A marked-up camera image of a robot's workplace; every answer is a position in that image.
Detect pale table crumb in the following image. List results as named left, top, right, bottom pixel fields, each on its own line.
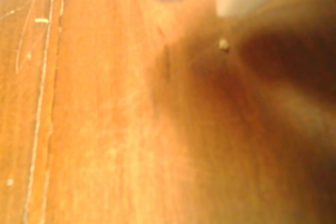
left=218, top=38, right=230, bottom=51

